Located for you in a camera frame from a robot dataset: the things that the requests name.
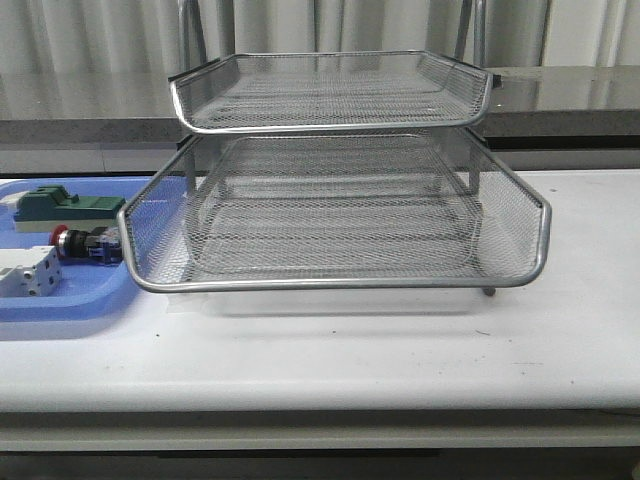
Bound silver mesh tray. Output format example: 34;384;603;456
169;50;494;135
185;196;482;278
118;128;552;293

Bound red emergency stop button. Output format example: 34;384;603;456
49;225;123;265

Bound silver mesh bottom tray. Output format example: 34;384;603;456
185;196;482;278

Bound silver mesh top tray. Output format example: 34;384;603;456
169;50;494;135

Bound blue plastic tray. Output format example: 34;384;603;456
1;176;150;322

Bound white circuit breaker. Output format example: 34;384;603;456
1;246;62;298

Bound grey metal rack frame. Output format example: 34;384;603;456
170;51;492;291

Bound green and beige switch block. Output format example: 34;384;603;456
1;185;125;233

